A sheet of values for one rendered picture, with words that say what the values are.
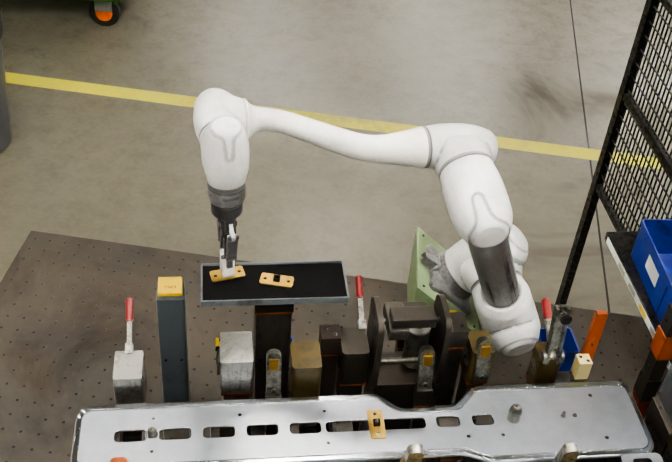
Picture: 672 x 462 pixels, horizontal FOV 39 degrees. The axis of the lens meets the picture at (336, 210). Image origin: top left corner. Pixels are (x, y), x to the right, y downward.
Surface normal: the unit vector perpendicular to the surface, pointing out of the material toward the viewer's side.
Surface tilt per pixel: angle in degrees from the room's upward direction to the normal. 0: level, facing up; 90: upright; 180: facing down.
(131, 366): 0
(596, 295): 0
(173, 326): 90
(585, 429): 0
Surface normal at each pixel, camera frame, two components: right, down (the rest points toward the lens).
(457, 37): 0.07, -0.77
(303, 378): 0.11, 0.64
